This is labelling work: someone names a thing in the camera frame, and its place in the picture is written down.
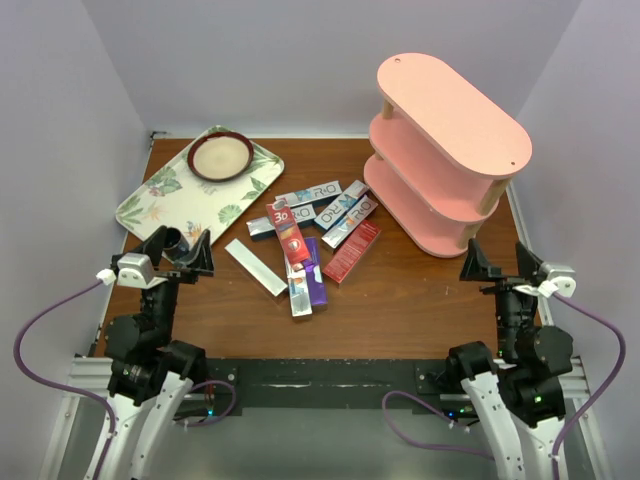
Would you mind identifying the red 3D toothpaste box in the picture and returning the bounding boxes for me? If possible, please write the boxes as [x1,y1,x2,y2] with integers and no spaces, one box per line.
[266,200,310,271]

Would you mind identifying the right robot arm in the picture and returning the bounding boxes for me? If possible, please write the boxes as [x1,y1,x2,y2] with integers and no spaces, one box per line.
[445,240,576,479]

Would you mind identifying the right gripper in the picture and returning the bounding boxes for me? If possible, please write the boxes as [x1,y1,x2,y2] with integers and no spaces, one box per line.
[458,236,541,357]

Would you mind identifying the pink three-tier shelf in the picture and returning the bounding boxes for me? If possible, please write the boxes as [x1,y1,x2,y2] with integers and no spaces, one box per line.
[363,53,532,258]

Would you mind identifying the purple toothpaste box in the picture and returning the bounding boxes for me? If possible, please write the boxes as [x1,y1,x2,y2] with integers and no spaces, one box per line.
[304,237,328,312]

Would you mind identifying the silver R&O box front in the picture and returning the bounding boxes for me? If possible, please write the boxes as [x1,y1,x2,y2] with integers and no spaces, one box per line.
[284,257,312,321]

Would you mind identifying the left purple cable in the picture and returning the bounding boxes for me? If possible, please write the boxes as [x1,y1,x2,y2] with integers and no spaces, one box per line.
[13,279,237,480]

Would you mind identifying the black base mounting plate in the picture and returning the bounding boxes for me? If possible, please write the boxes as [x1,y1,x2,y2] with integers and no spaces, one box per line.
[207,358,476,420]

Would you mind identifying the silver R&O box diagonal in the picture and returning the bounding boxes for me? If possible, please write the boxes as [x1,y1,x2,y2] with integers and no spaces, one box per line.
[314,180,369,232]

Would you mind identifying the dark small cup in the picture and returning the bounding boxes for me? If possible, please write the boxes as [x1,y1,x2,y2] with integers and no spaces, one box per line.
[163,227,190,262]

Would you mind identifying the plain silver toothpaste box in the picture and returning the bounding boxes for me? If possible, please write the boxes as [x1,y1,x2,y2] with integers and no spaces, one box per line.
[225,239,287,298]

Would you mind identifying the red rimmed beige plate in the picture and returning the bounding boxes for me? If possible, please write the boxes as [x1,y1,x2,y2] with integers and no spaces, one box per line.
[187,132,254,182]

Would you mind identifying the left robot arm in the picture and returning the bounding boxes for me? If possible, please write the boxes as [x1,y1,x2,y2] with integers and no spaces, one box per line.
[86,226,214,479]

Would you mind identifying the silver r&o box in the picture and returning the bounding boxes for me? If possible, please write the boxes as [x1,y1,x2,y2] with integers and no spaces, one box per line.
[321,195,378,252]
[284,257,312,321]
[275,180,342,208]
[246,205,316,241]

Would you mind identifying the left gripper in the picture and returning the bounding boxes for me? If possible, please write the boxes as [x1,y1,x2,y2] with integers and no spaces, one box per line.
[128,225,213,345]

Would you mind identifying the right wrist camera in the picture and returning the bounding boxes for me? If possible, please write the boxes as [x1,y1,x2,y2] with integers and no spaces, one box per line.
[515,262,577,298]

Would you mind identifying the aluminium frame rail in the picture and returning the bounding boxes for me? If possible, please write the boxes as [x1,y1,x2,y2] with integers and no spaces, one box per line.
[38,357,112,479]

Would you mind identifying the floral leaf pattern tray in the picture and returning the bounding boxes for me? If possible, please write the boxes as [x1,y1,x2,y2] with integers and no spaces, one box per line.
[115,125,284,248]

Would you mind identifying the silver R&O box top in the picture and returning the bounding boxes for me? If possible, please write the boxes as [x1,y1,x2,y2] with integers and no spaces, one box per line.
[275,180,342,208]

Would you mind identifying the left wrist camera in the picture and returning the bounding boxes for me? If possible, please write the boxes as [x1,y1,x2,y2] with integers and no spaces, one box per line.
[96,253,166,290]

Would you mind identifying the silver R&O box left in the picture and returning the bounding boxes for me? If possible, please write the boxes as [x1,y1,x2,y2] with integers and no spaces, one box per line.
[246,205,316,241]

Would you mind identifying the silver R&O box right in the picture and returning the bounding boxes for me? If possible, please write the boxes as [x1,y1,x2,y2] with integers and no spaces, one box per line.
[321,195,378,252]

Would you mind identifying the dark red toothpaste box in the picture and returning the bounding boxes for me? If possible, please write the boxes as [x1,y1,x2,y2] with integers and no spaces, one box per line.
[322,220,382,285]

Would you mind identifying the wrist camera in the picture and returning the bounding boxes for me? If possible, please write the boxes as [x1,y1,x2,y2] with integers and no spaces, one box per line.
[96,253,166,290]
[515,262,577,298]

